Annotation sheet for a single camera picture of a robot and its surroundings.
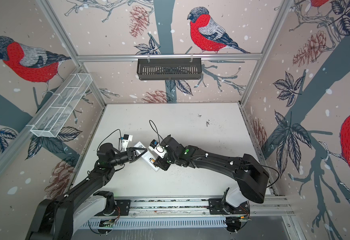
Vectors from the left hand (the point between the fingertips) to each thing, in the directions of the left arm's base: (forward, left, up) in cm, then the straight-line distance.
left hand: (145, 153), depth 75 cm
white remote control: (0, -1, -2) cm, 2 cm away
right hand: (-3, -5, -5) cm, 8 cm away
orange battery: (-2, -4, -3) cm, 6 cm away
